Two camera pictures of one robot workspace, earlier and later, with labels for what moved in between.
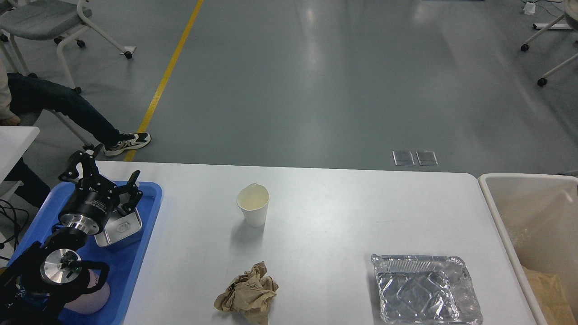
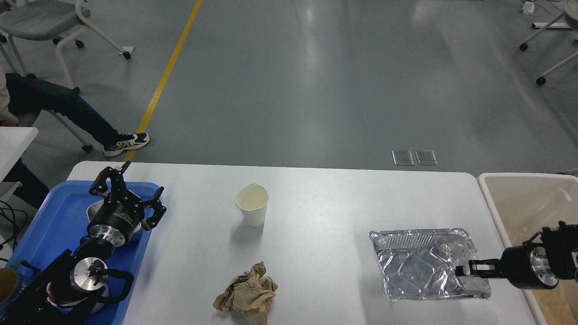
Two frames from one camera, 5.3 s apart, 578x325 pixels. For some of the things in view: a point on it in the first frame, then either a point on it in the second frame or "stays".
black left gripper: x=93 y=197 → x=120 y=216
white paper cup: x=254 y=199 stays
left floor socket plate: x=403 y=158 stays
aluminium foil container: x=425 y=290 → x=421 y=263
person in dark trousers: x=22 y=94 stays
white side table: x=14 y=141 stays
